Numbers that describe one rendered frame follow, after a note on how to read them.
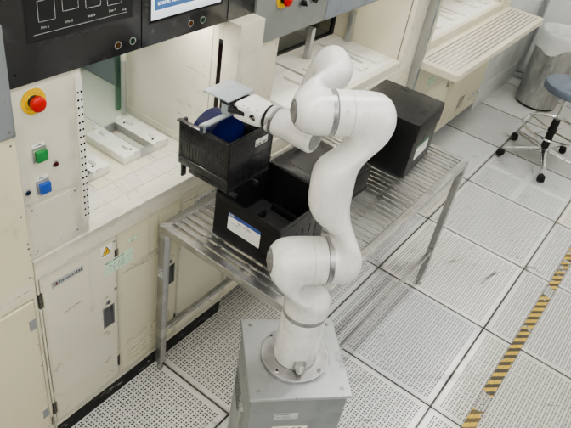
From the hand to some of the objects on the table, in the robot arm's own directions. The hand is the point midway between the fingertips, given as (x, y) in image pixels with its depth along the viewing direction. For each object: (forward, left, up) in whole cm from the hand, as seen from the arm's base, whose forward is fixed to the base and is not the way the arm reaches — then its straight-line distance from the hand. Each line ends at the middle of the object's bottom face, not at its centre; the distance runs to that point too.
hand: (229, 97), depth 185 cm
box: (+52, -77, -49) cm, 105 cm away
